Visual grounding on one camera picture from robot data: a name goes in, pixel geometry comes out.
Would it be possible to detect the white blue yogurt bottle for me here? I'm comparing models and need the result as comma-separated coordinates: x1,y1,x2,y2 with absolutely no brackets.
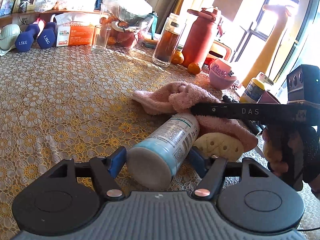
126,113,200,190

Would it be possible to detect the pink fluffy towel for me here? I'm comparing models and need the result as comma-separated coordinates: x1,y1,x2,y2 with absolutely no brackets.
131,82,258,152

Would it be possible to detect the right hand on gripper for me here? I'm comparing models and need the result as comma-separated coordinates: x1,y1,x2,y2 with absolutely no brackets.
261,125,320,201

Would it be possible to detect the cream round sponge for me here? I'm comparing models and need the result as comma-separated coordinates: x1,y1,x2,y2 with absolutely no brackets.
193,132,244,161

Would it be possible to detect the mauve plastic cup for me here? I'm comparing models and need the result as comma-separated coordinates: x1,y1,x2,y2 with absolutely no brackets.
258,91,280,104

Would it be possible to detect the yellow lid white jar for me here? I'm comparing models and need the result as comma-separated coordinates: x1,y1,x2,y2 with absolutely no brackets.
240,77,265,103

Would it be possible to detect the metal tin can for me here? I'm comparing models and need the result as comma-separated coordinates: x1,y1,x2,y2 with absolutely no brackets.
257,72,274,86

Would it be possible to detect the yellow giraffe toy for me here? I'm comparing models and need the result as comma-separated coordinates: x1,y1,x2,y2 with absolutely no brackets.
241,4,292,87

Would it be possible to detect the pink Barbie bowl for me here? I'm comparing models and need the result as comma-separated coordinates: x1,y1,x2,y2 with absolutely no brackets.
209,59,237,90

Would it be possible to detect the orange near thermos right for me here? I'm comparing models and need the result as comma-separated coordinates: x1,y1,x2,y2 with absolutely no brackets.
187,62,201,75

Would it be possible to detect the orange thermos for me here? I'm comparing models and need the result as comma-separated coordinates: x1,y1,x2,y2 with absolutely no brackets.
187,62,201,75
171,51,184,65

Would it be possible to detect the orange near thermos left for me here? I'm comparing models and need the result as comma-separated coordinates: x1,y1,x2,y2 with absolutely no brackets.
171,51,184,65

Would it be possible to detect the red thermos bottle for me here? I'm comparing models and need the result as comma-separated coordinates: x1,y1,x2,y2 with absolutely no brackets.
182,7,221,67

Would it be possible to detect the empty drinking glass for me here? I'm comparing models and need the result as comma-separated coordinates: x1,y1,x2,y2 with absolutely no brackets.
91,24,111,51

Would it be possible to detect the blue dumbbell right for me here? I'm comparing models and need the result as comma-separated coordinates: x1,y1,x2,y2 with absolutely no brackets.
37,22,57,49

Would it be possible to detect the blue dumbbell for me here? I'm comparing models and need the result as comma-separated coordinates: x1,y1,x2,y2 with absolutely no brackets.
37,22,57,49
15,24,40,53

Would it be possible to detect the orange white tissue box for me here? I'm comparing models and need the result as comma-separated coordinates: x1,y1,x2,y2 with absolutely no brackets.
54,12,100,47

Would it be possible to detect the glass tea bottle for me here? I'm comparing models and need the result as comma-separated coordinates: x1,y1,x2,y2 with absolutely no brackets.
152,13,186,67

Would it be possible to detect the blue dumbbell left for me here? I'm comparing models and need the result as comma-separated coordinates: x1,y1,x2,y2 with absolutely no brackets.
15,24,40,53

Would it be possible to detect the plastic bag of fruit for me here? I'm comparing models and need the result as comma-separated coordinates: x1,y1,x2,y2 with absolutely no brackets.
100,0,158,48

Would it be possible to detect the pale green round object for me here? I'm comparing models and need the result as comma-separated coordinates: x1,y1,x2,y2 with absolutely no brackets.
0,23,21,50

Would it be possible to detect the framed photo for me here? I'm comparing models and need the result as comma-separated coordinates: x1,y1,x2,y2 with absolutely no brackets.
13,0,36,13

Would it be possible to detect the black camera box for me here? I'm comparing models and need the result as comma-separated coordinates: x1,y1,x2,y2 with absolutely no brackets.
286,64,319,104

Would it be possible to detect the orange handled case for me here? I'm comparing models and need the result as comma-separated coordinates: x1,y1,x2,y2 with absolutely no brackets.
207,40,232,61

